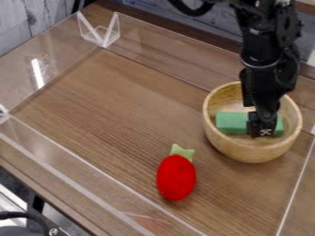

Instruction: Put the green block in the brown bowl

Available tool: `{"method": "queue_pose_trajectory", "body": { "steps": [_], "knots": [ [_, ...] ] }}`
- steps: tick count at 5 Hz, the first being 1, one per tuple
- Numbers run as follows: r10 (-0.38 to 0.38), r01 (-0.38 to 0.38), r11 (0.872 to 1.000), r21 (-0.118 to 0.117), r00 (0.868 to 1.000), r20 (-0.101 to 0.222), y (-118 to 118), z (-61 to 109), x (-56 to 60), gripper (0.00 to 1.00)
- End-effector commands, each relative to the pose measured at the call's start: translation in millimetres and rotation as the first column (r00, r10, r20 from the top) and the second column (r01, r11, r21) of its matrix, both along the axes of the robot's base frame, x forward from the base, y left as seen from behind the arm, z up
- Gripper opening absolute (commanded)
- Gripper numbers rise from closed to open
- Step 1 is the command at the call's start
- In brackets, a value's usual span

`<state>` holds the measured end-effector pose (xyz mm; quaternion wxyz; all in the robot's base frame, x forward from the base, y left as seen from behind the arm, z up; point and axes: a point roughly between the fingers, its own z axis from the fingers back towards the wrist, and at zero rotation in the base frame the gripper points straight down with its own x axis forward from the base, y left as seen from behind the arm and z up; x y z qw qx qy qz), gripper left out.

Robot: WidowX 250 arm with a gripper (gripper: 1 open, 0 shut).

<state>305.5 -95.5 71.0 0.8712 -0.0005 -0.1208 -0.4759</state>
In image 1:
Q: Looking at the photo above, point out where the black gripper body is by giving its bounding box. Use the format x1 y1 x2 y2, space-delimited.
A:
241 58 301 115

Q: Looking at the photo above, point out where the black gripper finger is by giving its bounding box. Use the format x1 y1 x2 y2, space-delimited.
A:
246 109 278 138

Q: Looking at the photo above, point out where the green rectangular block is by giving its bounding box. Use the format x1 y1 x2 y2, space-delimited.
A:
214 112 285 137

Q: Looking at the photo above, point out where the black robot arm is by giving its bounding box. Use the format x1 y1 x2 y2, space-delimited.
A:
167 0 303 138

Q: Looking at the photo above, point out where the light wooden bowl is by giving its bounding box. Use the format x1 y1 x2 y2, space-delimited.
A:
202 82 303 163

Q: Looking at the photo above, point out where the red felt strawberry toy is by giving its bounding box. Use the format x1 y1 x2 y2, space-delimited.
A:
157 144 198 201

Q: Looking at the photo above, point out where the clear acrylic tray wall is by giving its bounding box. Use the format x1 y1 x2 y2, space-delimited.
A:
0 104 206 236

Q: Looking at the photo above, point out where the black table clamp bracket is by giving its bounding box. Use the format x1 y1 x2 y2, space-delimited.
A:
27 195 73 236

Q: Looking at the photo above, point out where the black cable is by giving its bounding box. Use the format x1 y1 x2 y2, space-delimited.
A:
0 210 51 236

